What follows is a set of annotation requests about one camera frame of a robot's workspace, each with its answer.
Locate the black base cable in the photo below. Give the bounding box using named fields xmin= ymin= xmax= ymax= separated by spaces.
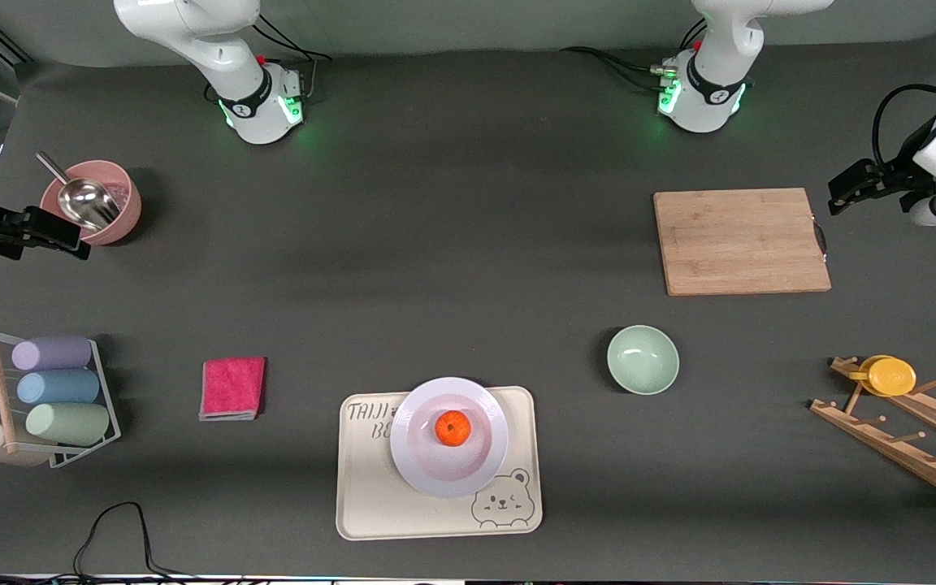
xmin=560 ymin=45 xmax=664 ymax=76
xmin=251 ymin=15 xmax=332 ymax=63
xmin=598 ymin=54 xmax=674 ymax=92

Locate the orange fruit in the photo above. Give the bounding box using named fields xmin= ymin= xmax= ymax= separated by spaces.
xmin=435 ymin=409 xmax=473 ymax=448

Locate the white wire cup rack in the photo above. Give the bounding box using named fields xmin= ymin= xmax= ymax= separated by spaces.
xmin=0 ymin=327 xmax=123 ymax=470

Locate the pink bowl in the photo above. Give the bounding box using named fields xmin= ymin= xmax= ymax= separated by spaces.
xmin=40 ymin=159 xmax=143 ymax=246

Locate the black cable loop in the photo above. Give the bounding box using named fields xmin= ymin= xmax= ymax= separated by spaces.
xmin=74 ymin=501 xmax=193 ymax=579

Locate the purple cup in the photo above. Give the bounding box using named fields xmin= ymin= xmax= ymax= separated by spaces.
xmin=11 ymin=336 xmax=93 ymax=372

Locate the pale green bowl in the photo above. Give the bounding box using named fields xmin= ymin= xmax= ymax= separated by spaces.
xmin=606 ymin=324 xmax=680 ymax=397

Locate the beige bear print tray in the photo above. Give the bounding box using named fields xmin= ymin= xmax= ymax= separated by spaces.
xmin=336 ymin=385 xmax=544 ymax=541

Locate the wooden cutting board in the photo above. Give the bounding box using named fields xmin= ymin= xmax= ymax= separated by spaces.
xmin=653 ymin=188 xmax=832 ymax=297

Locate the blue cup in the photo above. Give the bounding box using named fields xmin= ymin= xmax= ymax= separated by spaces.
xmin=16 ymin=369 xmax=101 ymax=405

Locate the white round plate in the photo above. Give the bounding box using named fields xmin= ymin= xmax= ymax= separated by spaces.
xmin=389 ymin=376 xmax=510 ymax=499

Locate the pink folded cloth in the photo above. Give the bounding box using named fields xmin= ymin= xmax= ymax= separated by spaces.
xmin=198 ymin=356 xmax=267 ymax=422

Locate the metal scoop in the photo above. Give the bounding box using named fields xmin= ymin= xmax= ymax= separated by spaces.
xmin=36 ymin=151 xmax=122 ymax=232

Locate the wooden peg drying rack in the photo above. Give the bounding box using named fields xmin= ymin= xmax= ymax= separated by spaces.
xmin=809 ymin=355 xmax=936 ymax=513

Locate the black left base cable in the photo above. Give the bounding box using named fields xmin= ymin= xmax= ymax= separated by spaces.
xmin=560 ymin=45 xmax=664 ymax=76
xmin=598 ymin=54 xmax=674 ymax=92

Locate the black right base cable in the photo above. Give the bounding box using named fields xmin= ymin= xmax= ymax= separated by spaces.
xmin=251 ymin=15 xmax=332 ymax=63

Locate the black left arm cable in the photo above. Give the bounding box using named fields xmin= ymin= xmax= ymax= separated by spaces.
xmin=874 ymin=84 xmax=936 ymax=167

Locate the green cup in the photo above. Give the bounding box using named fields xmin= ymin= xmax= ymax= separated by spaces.
xmin=25 ymin=402 xmax=111 ymax=447

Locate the yellow cup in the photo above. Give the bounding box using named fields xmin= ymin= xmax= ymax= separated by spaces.
xmin=848 ymin=355 xmax=917 ymax=397

